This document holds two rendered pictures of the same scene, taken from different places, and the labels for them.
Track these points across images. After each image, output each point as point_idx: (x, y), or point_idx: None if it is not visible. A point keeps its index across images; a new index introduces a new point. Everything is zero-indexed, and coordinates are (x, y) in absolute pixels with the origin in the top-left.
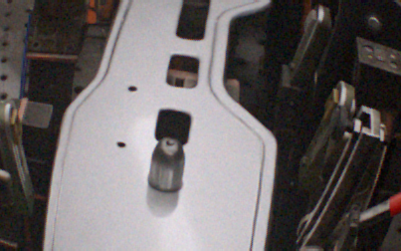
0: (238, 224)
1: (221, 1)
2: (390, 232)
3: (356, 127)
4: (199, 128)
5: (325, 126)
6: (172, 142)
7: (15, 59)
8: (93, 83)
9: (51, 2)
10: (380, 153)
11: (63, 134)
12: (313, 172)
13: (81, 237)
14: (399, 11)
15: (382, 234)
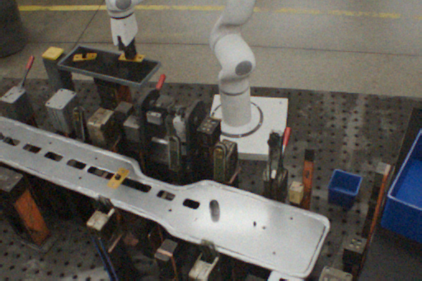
0: (239, 198)
1: (129, 175)
2: None
3: (276, 138)
4: (194, 197)
5: (221, 160)
6: (214, 200)
7: (48, 278)
8: (161, 222)
9: (106, 227)
10: (237, 147)
11: (185, 236)
12: (225, 173)
13: (238, 242)
14: (200, 103)
15: None
